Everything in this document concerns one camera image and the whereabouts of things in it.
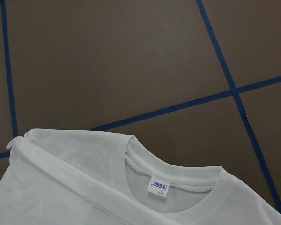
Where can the white long-sleeve printed shirt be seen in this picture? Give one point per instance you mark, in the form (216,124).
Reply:
(71,177)

